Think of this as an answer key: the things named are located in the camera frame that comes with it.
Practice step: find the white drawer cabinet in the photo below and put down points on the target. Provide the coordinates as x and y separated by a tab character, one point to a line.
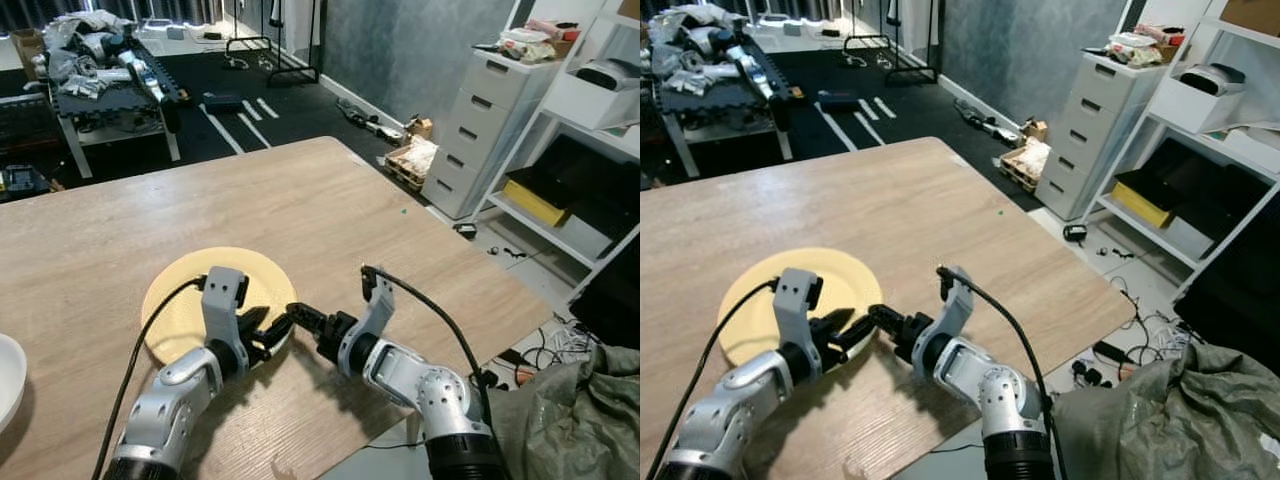
480	130
1090	130

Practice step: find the white snack bag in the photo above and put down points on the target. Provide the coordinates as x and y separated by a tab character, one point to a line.
525	47
1135	48

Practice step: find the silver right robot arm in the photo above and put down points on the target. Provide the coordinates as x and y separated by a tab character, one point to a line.
430	390
1000	395

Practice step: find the large black case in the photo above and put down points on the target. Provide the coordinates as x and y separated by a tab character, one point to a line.
612	295
1230	295

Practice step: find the black table with white legs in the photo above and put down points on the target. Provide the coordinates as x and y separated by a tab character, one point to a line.
100	100
715	100

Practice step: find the flat black case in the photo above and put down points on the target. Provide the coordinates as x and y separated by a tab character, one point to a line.
838	101
224	102

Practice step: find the pale yellow plate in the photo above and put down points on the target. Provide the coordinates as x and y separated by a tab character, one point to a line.
755	300
180	300

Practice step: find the small brown box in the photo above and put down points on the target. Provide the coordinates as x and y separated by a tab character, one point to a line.
419	127
1034	129

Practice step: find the small black device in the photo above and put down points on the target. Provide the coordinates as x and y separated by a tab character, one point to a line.
465	231
1075	233

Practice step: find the black storage box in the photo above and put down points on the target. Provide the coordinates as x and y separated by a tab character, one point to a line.
590	180
1210	185

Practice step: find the white shelf unit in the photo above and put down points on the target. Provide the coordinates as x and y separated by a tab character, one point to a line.
1190	105
600	105

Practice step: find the white bowl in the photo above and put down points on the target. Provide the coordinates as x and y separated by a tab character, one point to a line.
10	385

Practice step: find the grey metal tool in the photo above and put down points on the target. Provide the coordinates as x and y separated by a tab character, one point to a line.
988	120
370	120

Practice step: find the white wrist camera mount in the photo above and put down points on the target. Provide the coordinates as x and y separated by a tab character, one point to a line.
225	300
798	300
950	320
375	320

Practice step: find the grey green sack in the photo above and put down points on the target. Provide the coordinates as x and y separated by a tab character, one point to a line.
570	420
1170	420

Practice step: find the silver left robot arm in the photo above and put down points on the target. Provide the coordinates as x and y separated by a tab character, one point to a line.
745	400
170	400

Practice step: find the light wooden pallet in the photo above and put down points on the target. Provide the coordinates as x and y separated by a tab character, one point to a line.
1025	165
412	165

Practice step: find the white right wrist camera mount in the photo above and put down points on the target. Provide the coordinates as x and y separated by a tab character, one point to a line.
950	320
375	320

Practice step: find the black clothes rack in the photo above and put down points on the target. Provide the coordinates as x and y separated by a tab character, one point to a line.
915	74
296	74

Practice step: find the yellow and black box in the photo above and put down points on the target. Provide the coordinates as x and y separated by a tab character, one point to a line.
1140	203
535	203

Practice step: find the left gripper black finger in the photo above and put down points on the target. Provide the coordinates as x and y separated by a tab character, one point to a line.
272	342
278	322
852	322
846	343

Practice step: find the white and black device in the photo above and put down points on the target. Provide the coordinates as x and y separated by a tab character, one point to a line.
1212	80
600	75

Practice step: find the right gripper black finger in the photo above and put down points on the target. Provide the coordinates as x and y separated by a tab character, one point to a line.
308	330
887	331
306	312
885	312

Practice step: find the brown cardboard box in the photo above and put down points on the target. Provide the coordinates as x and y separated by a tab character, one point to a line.
1250	15
628	8

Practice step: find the pink box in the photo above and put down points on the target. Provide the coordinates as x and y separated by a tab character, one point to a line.
1162	33
555	30

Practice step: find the heap of grey robot parts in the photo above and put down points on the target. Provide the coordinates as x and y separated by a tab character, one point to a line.
700	50
90	50

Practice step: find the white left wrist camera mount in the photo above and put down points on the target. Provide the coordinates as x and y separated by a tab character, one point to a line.
225	300
798	300

